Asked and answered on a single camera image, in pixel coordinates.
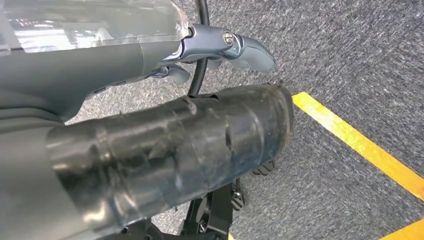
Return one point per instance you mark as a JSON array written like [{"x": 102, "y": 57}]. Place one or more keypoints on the black robot foot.
[{"x": 215, "y": 212}]

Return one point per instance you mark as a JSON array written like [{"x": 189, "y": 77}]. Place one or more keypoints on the yellow floor tape marking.
[{"x": 357, "y": 142}]

